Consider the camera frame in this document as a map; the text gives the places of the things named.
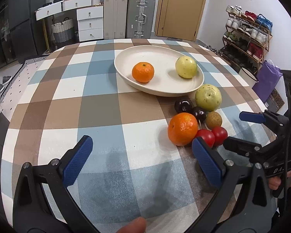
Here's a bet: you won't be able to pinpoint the red cherry tomato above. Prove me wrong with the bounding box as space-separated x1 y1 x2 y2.
195 129 215 148
212 127 228 147

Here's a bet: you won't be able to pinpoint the brown longan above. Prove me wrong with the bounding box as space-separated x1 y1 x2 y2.
205 111 222 130

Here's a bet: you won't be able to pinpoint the yellow-green guava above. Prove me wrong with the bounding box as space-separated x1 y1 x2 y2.
195 84 222 111

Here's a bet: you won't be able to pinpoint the orange mandarin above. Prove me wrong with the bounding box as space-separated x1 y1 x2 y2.
168 113 199 146
132 62 154 83

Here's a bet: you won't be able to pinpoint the yellow guava front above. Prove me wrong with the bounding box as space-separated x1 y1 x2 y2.
175 56 197 79

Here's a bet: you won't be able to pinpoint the right hand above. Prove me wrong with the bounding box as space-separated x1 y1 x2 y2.
268 167 291 191

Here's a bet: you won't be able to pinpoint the left hand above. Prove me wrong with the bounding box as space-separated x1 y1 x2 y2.
117 217 146 233

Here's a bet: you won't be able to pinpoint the purple bag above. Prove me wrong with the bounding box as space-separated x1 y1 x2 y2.
252 59 283 103

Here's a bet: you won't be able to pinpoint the white bucket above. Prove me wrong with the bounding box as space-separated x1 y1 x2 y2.
239 67 259 88

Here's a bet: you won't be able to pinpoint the wooden shoe rack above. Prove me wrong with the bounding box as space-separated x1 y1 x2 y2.
219 5 273 75

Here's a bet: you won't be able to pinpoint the checkered tablecloth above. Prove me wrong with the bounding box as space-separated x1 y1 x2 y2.
1 39 274 232

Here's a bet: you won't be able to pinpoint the cream round plate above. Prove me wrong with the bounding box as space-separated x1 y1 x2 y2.
114 45 204 97

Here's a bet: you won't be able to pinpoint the grey slippers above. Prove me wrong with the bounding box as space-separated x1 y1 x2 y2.
0 76 12 94

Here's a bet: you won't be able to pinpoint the wooden door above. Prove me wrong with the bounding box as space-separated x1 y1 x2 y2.
154 0 206 41

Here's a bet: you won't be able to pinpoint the black refrigerator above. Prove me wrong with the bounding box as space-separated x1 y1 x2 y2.
7 0 47 63

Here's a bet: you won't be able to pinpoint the woven laundry basket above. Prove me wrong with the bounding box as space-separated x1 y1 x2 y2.
51 17 75 44

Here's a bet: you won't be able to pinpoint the silver aluminium suitcase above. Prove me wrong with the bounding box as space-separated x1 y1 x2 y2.
126 0 156 38

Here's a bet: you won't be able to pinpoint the white drawer desk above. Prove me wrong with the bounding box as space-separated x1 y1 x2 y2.
36 0 104 42

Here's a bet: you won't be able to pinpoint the beige suitcase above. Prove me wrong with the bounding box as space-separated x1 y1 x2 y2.
103 0 128 39

